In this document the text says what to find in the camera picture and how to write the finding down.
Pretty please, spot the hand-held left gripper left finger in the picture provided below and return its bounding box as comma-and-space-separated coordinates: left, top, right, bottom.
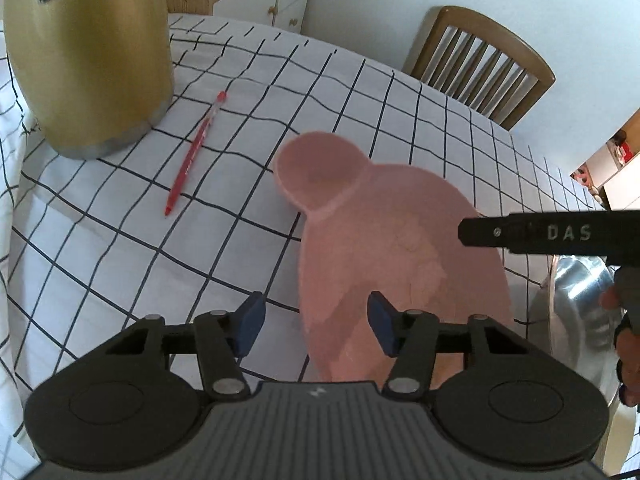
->
102, 291, 267, 402

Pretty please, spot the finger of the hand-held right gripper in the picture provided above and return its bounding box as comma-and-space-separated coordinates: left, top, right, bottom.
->
458, 214, 516, 252

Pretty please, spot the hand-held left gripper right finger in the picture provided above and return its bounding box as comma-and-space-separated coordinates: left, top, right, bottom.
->
367, 291, 533, 402

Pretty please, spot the large pink plate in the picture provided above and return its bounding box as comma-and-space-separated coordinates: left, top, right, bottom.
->
299, 162, 512, 392

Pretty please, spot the small pink cup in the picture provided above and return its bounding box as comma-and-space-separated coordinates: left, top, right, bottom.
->
273, 131, 369, 221

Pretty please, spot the person's right hand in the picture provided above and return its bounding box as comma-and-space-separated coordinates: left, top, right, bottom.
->
600, 285, 640, 408

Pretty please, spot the stainless steel bowl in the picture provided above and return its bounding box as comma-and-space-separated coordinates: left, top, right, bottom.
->
542, 255, 632, 407

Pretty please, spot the white black checked tablecloth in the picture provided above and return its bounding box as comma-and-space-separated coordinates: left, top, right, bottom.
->
0, 12, 621, 461

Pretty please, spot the wooden slat chair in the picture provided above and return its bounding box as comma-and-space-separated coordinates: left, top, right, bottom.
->
402, 6, 557, 132

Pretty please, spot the red pen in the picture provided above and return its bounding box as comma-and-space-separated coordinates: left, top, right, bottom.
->
164, 91, 229, 217

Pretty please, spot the yellow kettle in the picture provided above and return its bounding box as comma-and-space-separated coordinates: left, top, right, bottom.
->
2, 0, 176, 160

